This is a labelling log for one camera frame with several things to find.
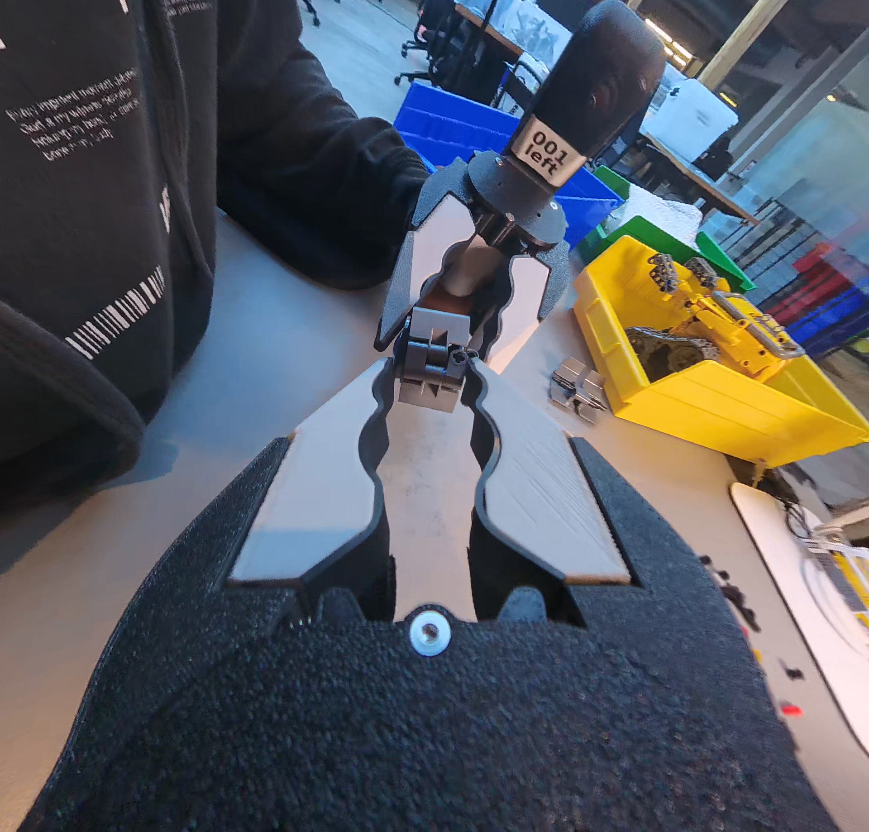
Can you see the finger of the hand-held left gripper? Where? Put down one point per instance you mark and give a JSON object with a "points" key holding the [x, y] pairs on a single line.
{"points": [[526, 295], [428, 241]]}

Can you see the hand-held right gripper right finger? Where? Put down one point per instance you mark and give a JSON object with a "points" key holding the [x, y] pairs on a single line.
{"points": [[550, 499]]}

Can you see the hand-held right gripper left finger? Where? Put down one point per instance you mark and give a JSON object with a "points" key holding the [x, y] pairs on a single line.
{"points": [[312, 499]]}

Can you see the grey toy joint assembly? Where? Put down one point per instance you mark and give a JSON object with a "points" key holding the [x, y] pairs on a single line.
{"points": [[434, 363]]}

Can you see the grey desk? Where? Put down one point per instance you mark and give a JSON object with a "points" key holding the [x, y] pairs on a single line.
{"points": [[645, 492]]}

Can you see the person's left hand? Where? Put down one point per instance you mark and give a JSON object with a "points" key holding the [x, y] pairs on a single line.
{"points": [[445, 297]]}

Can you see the white storage box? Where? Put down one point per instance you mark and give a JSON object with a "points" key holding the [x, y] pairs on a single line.
{"points": [[689, 119]]}

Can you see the blue plastic bin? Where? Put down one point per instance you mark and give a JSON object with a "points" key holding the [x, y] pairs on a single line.
{"points": [[448, 126]]}

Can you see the green plastic bin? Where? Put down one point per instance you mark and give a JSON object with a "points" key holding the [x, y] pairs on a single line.
{"points": [[652, 234]]}

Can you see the white bubble wrap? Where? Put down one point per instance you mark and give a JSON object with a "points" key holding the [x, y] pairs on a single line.
{"points": [[665, 214]]}

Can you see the black office chair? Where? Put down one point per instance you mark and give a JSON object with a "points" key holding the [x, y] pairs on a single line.
{"points": [[434, 24]]}

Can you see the yellow plastic bin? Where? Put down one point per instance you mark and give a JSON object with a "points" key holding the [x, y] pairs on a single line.
{"points": [[713, 404]]}

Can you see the yellow toy tracked robot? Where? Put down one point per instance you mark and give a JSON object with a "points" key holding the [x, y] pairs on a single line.
{"points": [[719, 329]]}

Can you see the pile of small toy parts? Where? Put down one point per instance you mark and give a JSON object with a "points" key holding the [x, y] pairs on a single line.
{"points": [[736, 594]]}

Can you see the white book stand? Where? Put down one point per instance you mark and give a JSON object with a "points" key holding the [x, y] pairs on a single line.
{"points": [[781, 553]]}

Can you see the parts bin rack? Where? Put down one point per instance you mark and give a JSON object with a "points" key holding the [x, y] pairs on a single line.
{"points": [[815, 282]]}

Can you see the sticker sheet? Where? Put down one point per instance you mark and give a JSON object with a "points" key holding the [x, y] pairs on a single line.
{"points": [[857, 587]]}

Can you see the small grey bracket assembly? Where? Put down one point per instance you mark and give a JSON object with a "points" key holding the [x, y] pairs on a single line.
{"points": [[577, 390]]}

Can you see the thick wooden post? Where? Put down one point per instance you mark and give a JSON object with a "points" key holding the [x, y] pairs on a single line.
{"points": [[753, 24]]}

